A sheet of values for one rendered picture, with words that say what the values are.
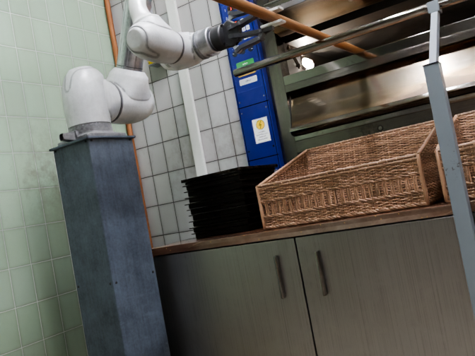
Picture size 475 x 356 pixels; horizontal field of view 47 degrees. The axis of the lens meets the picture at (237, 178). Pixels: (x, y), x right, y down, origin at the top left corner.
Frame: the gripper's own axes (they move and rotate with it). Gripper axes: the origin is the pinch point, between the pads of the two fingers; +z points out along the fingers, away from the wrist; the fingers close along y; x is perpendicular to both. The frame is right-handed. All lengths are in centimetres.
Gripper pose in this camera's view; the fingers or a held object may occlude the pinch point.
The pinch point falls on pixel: (272, 18)
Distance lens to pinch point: 164.0
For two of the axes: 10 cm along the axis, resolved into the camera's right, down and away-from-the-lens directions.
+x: -5.3, 0.6, -8.4
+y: 1.8, 9.8, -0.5
